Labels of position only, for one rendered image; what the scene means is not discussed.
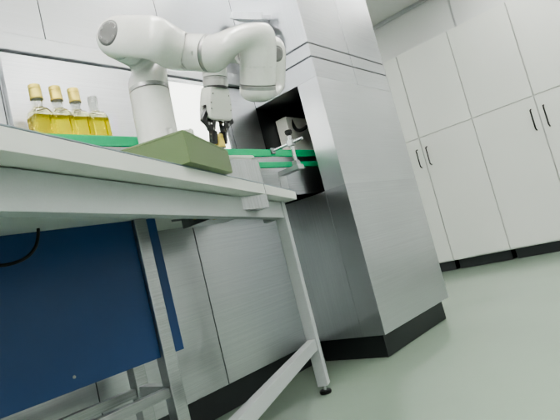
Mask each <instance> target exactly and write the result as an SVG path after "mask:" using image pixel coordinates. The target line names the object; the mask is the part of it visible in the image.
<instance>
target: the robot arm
mask: <svg viewBox="0 0 560 420"><path fill-rule="evenodd" d="M96 39H97V45H98V46H99V48H100V49H101V51H102V52H103V53H104V54H106V55H107V56H109V57H110V58H112V59H115V60H117V61H119V62H120V63H123V64H125V65H127V66H129V67H130V69H131V76H130V78H129V81H128V89H129V94H130V100H131V104H132V113H133V117H134V122H135V127H136V132H137V140H138V144H140V143H145V142H147V141H150V140H153V139H155V138H160V137H162V136H165V135H168V134H170V133H174V132H176V131H177V130H178V129H177V124H176V120H175V116H174V111H173V103H172V99H171V94H170V89H169V85H168V75H167V69H168V70H171V71H177V72H200V73H202V80H203V88H202V90H201V95H200V122H201V123H203V124H204V125H205V127H206V128H207V130H208V133H209V142H210V143H213V144H218V133H222V134H223V138H224V142H225V144H228V133H227V131H228V129H229V128H230V126H231V125H232V124H233V123H234V121H233V119H232V104H231V98H230V93H229V90H228V75H227V65H228V64H229V63H236V64H239V66H240V84H239V87H240V94H241V96H242V97H243V98H244V99H245V100H247V101H250V102H260V103H261V102H266V101H269V100H271V99H273V98H275V97H276V96H277V95H278V94H280V93H281V92H282V90H283V89H284V86H285V74H286V49H285V46H284V44H283V41H282V40H281V39H280V38H279V37H276V36H275V33H274V31H273V28H272V27H271V26H270V25H269V24H267V23H265V22H248V23H243V24H239V25H236V26H233V27H230V28H227V29H225V30H223V31H221V32H217V33H214V34H199V33H190V32H185V31H183V30H182V29H180V28H179V27H177V26H175V25H174V24H172V23H171V22H169V21H168V20H166V19H164V18H162V17H158V16H153V15H116V16H111V17H109V18H107V19H105V20H104V21H103V22H102V23H101V24H100V25H99V27H98V29H97V34H96ZM223 121H224V122H223ZM216 123H219V129H220V132H218V131H215V130H216ZM223 123H224V125H223Z"/></svg>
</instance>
